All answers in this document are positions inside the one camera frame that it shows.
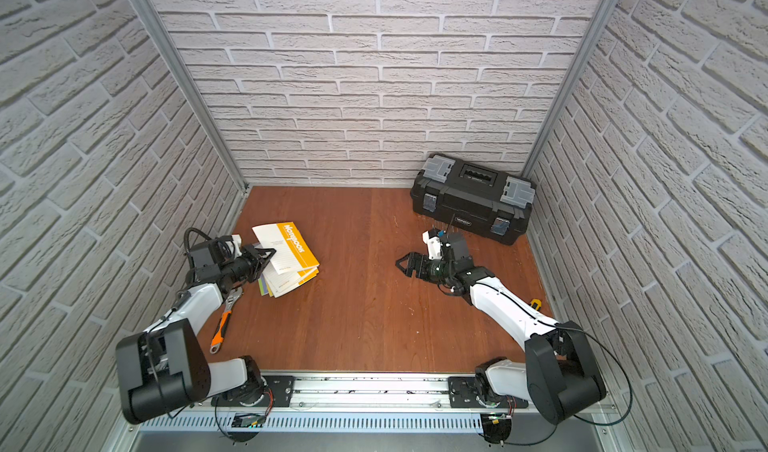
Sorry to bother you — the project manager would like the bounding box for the lined notebook green cover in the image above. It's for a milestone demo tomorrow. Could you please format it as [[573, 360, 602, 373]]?
[[257, 277, 269, 296]]

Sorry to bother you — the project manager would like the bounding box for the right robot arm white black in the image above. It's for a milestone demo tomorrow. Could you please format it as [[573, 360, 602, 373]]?
[[395, 229, 607, 425]]

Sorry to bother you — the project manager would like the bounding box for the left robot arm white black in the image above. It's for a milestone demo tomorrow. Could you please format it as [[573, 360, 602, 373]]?
[[115, 227, 276, 424]]

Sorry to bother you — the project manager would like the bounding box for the black grey toolbox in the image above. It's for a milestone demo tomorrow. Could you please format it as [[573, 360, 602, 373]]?
[[410, 153, 536, 245]]

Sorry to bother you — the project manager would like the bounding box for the orange adjustable wrench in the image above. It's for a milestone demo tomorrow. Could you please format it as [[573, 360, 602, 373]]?
[[209, 287, 243, 354]]

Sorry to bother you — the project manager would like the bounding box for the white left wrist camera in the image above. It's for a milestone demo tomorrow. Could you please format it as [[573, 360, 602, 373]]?
[[224, 234, 242, 259]]

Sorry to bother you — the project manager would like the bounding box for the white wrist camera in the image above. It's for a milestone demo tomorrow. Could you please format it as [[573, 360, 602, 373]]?
[[422, 228, 446, 261], [224, 234, 242, 259]]

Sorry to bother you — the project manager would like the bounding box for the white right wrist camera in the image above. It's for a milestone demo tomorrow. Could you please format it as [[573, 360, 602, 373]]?
[[422, 228, 446, 261]]

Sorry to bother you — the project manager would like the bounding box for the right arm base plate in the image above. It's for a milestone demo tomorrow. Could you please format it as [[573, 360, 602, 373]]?
[[447, 376, 529, 410]]

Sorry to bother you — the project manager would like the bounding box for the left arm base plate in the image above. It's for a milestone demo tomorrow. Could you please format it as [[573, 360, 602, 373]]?
[[212, 374, 296, 408]]

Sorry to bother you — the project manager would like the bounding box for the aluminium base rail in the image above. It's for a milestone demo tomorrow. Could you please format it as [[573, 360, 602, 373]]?
[[192, 371, 538, 429]]

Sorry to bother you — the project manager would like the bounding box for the left aluminium corner post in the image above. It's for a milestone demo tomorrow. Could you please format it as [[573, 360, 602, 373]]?
[[128, 0, 249, 196]]

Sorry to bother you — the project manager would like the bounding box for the aluminium corner post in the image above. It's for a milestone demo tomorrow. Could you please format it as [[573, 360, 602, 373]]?
[[128, 0, 249, 196], [522, 0, 619, 179]]

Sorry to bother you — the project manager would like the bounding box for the right aluminium corner post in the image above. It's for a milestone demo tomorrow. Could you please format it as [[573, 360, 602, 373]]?
[[522, 0, 619, 179]]

